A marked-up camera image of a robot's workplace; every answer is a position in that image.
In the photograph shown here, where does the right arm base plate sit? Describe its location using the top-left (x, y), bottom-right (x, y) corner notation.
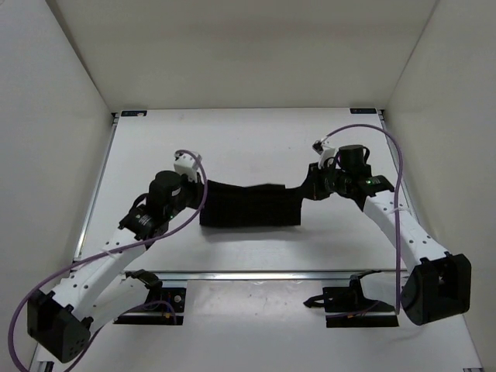
top-left (303, 278), bottom-right (399, 329)

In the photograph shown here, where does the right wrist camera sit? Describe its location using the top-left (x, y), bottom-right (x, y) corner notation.
top-left (312, 138), bottom-right (336, 169)

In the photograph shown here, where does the aluminium rail front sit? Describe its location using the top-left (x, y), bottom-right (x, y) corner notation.
top-left (155, 270), bottom-right (356, 281)

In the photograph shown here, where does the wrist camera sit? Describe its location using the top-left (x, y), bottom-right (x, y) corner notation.
top-left (174, 150), bottom-right (202, 183)
top-left (312, 138), bottom-right (336, 169)

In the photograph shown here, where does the left blue label sticker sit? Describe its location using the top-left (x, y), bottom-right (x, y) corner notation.
top-left (120, 110), bottom-right (147, 117)

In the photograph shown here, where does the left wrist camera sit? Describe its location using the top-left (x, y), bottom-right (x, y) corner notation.
top-left (174, 150), bottom-right (202, 183)

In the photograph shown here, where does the right blue label sticker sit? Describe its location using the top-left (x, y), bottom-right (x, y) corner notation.
top-left (350, 108), bottom-right (377, 115)

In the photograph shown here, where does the black skirt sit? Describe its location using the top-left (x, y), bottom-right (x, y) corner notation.
top-left (199, 181), bottom-right (305, 229)

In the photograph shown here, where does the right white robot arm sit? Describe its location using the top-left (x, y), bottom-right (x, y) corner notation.
top-left (308, 140), bottom-right (472, 326)

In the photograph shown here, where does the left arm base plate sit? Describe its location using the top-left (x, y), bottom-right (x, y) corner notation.
top-left (113, 281), bottom-right (187, 326)

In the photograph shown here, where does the blue label sticker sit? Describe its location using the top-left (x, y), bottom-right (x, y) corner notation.
top-left (350, 108), bottom-right (377, 115)
top-left (120, 110), bottom-right (147, 117)

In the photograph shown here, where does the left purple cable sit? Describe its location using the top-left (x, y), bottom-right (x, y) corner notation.
top-left (7, 150), bottom-right (210, 372)

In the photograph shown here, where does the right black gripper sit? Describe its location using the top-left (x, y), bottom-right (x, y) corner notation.
top-left (297, 161), bottom-right (351, 202)

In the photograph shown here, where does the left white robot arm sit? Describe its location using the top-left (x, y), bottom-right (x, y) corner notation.
top-left (27, 170), bottom-right (204, 363)

